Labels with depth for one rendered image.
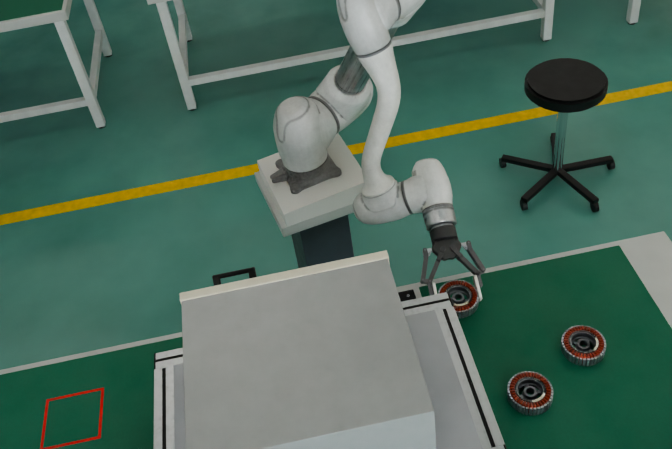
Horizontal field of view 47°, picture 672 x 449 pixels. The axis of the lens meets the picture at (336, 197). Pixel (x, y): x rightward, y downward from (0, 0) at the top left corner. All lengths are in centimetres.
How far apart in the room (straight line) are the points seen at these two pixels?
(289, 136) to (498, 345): 90
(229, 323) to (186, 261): 206
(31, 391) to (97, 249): 155
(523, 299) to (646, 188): 163
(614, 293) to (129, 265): 220
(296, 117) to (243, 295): 95
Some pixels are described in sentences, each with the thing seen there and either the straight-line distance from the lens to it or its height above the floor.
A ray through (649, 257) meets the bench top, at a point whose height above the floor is 75.
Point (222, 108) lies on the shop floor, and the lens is 446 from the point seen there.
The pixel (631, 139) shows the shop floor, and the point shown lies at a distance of 406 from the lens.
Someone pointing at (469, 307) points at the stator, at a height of 83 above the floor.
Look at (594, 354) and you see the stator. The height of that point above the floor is 79.
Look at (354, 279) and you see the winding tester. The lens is 158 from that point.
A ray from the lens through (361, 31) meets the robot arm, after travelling 199.
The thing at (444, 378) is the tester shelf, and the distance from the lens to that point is 167.
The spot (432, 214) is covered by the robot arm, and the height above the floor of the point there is 96.
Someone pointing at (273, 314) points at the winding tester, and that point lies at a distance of 155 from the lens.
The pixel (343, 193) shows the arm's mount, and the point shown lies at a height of 81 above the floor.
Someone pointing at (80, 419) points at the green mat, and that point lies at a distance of 226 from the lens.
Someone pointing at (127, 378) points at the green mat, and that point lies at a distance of 229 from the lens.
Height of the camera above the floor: 249
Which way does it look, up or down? 42 degrees down
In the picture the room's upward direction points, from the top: 9 degrees counter-clockwise
